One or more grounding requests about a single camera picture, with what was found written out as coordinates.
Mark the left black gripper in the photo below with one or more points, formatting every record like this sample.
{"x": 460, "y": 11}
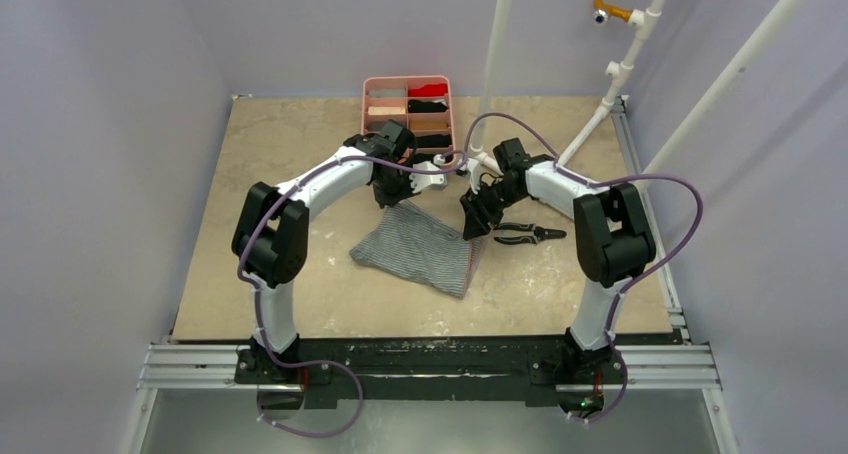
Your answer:
{"x": 384, "y": 199}

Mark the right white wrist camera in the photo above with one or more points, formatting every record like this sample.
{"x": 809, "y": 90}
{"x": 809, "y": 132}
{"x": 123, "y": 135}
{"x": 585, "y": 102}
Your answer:
{"x": 474, "y": 169}

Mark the white pvc pipe frame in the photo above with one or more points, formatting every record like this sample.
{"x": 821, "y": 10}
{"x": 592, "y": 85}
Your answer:
{"x": 644, "y": 22}

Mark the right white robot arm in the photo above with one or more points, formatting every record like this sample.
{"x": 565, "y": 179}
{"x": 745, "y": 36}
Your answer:
{"x": 612, "y": 238}

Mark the black rolled garment lower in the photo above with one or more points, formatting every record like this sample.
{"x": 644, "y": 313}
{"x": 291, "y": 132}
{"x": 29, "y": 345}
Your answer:
{"x": 434, "y": 141}

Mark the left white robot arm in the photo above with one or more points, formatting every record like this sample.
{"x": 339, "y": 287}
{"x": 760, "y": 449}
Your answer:
{"x": 272, "y": 233}

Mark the red rolled garment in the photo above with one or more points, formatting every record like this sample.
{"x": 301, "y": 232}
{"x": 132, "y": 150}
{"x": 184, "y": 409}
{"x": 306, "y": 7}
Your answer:
{"x": 429, "y": 90}

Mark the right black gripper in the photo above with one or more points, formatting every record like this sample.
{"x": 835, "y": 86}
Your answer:
{"x": 486, "y": 199}

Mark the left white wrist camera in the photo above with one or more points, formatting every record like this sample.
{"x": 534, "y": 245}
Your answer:
{"x": 428, "y": 175}

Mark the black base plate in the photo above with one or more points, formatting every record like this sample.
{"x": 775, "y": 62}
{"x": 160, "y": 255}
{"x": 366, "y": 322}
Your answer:
{"x": 536, "y": 370}

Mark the black handled pliers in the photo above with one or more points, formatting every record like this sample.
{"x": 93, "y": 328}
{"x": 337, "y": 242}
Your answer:
{"x": 527, "y": 234}

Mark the aluminium rail frame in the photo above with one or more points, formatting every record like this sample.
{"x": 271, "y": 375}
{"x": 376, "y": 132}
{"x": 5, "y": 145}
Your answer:
{"x": 651, "y": 362}

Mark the grey striped underwear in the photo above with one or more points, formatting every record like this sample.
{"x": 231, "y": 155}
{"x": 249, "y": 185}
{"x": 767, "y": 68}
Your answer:
{"x": 414, "y": 245}

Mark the black rolled garment upper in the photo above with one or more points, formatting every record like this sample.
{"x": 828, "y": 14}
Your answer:
{"x": 419, "y": 106}

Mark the pink divided organizer tray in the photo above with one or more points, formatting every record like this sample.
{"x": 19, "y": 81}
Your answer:
{"x": 406, "y": 82}

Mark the orange mounted camera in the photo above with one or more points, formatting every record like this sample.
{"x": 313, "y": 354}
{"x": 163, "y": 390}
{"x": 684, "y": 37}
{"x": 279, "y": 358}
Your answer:
{"x": 603, "y": 11}

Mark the black rolled garment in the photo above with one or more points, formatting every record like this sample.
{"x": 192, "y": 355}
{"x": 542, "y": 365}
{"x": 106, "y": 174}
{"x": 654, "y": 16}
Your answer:
{"x": 419, "y": 106}
{"x": 434, "y": 141}

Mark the beige rolled garment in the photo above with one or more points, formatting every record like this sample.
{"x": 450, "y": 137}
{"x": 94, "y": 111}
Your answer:
{"x": 386, "y": 110}

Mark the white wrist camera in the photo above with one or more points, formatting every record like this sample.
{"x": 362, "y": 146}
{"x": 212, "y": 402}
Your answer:
{"x": 474, "y": 169}
{"x": 428, "y": 175}

